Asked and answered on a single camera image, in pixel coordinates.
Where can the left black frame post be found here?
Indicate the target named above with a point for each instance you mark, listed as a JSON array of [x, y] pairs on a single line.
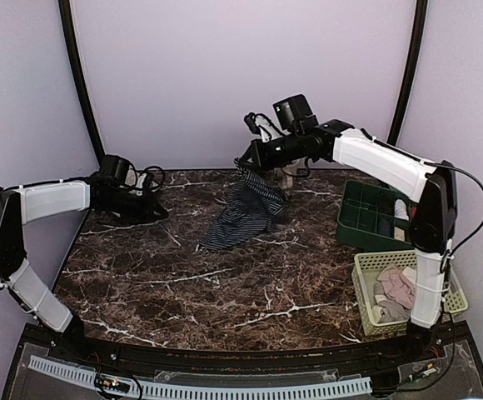
[[80, 84]]

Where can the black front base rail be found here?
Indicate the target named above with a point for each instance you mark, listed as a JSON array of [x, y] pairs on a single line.
[[377, 357]]

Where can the light green perforated basket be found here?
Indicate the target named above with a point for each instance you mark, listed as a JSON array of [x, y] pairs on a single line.
[[438, 290]]

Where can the navy striped boxer underwear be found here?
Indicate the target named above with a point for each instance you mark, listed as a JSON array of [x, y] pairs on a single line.
[[252, 206]]

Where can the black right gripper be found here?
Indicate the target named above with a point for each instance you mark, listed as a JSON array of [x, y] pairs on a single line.
[[259, 162]]

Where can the dark green divided organizer tray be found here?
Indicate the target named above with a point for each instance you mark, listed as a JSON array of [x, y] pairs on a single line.
[[361, 206]]

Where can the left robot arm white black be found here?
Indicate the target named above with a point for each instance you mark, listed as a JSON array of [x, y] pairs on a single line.
[[25, 204]]

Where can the right black frame post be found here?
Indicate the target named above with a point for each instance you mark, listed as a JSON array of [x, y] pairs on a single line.
[[414, 49]]

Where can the pink cloth in basket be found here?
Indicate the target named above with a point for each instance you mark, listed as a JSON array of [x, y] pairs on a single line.
[[399, 284]]

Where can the grey cloth in basket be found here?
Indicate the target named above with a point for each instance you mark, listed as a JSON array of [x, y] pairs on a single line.
[[386, 310]]

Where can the dark blue rolled item tray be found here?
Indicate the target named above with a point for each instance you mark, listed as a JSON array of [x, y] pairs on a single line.
[[384, 227]]

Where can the black frame post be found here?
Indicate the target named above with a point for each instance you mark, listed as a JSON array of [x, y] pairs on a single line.
[[80, 84], [414, 49]]

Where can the grey slotted cable duct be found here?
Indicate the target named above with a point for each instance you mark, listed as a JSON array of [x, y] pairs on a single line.
[[180, 385]]

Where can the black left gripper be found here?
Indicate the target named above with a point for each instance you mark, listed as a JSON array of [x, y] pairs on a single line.
[[146, 213]]

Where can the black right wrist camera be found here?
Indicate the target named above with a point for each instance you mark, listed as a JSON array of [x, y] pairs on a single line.
[[295, 112]]

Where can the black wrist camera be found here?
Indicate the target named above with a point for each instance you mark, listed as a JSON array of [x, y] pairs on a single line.
[[295, 112], [114, 168]]

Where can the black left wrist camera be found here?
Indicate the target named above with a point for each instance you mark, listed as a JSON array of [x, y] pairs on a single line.
[[114, 168]]

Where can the cream ceramic mug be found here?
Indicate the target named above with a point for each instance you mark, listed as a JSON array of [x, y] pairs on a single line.
[[284, 177]]

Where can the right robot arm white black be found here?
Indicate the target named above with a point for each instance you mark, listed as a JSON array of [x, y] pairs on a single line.
[[430, 186]]

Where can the white rolled sock in tray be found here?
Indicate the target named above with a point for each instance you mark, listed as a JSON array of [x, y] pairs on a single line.
[[400, 210]]

